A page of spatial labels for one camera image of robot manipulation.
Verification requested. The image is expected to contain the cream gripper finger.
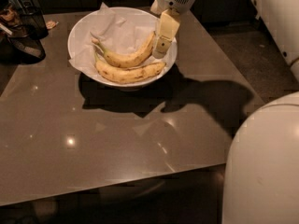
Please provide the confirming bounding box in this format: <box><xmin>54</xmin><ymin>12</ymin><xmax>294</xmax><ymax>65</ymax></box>
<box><xmin>152</xmin><ymin>8</ymin><xmax>180</xmax><ymax>59</ymax></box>

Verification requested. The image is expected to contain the yellow banana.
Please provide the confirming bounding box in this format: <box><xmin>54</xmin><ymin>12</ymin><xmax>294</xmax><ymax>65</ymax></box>
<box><xmin>94</xmin><ymin>55</ymin><xmax>166</xmax><ymax>84</ymax></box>
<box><xmin>92</xmin><ymin>32</ymin><xmax>155</xmax><ymax>68</ymax></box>

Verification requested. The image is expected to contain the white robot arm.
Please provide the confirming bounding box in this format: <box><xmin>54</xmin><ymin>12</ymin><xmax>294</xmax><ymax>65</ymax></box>
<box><xmin>184</xmin><ymin>0</ymin><xmax>299</xmax><ymax>224</ymax></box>

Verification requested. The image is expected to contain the white bowl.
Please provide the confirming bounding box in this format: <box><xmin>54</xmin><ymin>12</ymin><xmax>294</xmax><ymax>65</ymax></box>
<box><xmin>67</xmin><ymin>7</ymin><xmax>178</xmax><ymax>91</ymax></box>

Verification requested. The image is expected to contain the white paper liner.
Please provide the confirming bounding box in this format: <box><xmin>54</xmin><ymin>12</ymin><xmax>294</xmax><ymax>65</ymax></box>
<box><xmin>68</xmin><ymin>2</ymin><xmax>173</xmax><ymax>82</ymax></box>

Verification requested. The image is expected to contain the small crumpled wrapper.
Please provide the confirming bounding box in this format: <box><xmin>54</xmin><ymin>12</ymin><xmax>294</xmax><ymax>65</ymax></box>
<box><xmin>46</xmin><ymin>21</ymin><xmax>58</xmax><ymax>30</ymax></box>

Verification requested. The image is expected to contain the black mesh basket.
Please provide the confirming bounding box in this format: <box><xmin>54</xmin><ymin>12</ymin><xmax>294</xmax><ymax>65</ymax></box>
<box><xmin>19</xmin><ymin>7</ymin><xmax>49</xmax><ymax>39</ymax></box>

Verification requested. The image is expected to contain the dark clutter pile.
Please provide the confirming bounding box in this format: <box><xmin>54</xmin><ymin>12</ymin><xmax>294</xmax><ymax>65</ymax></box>
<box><xmin>0</xmin><ymin>0</ymin><xmax>46</xmax><ymax>64</ymax></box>

